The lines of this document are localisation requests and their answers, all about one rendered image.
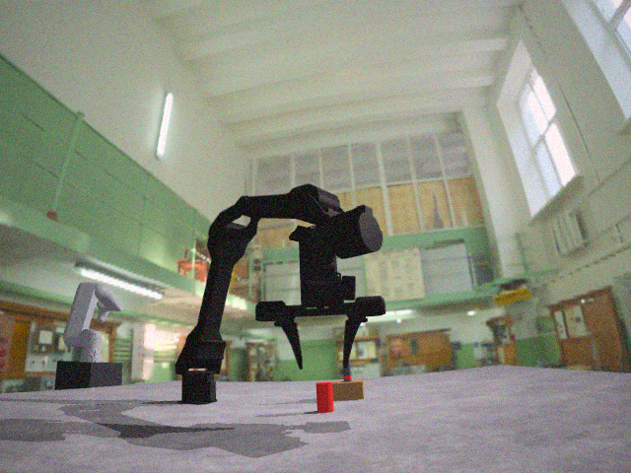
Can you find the tan square block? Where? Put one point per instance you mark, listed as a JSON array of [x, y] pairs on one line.
[[352, 390]]

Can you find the red marker cap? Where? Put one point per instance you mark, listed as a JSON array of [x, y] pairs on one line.
[[324, 397]]

